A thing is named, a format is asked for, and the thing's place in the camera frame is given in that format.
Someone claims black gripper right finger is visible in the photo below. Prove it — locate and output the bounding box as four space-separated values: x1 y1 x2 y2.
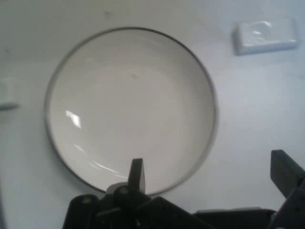
270 149 305 229

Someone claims white plate with dark rim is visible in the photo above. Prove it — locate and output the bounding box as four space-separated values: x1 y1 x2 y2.
44 26 219 195

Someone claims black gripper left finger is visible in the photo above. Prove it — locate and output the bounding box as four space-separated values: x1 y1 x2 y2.
63 158 210 229

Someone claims white ceramic cutlery rest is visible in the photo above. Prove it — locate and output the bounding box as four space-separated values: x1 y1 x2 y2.
0 77 20 111
231 17 300 57

